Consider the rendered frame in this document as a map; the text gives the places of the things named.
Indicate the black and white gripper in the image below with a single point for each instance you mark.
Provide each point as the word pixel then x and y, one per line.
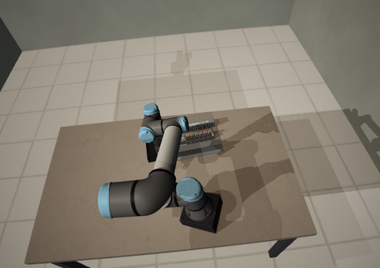
pixel 157 143

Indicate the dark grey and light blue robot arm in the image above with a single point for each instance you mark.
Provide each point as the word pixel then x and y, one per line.
pixel 160 189

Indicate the grey relay panel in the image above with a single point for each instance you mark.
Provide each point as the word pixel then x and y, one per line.
pixel 200 146

